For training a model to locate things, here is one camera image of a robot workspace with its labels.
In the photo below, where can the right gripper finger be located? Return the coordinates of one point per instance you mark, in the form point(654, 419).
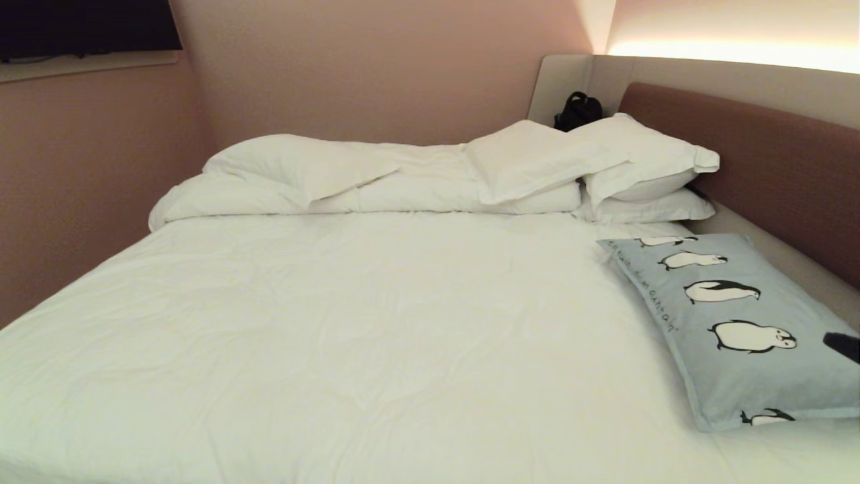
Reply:
point(846, 346)

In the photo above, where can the penguin print blue pillow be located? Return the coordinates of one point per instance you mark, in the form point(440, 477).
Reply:
point(732, 302)

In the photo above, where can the plump white pillow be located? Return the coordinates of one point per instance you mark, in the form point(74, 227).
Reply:
point(652, 154)

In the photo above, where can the flat white pillow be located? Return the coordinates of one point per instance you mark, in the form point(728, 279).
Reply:
point(537, 158)

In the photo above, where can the white bed sheet mattress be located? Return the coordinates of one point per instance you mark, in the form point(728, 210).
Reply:
point(336, 349)

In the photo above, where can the brown padded headboard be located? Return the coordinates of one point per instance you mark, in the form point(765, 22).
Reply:
point(772, 168)

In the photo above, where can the beige headboard surround panel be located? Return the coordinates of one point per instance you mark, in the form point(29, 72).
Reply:
point(739, 84)

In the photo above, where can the black bag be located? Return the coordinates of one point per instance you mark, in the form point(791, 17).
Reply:
point(578, 113)

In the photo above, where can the folded white duvet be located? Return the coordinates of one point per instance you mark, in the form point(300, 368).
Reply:
point(302, 175)

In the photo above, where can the beige wall ledge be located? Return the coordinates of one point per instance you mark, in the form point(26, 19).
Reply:
point(80, 66)

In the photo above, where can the black wall television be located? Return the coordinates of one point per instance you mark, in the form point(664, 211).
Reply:
point(80, 23)

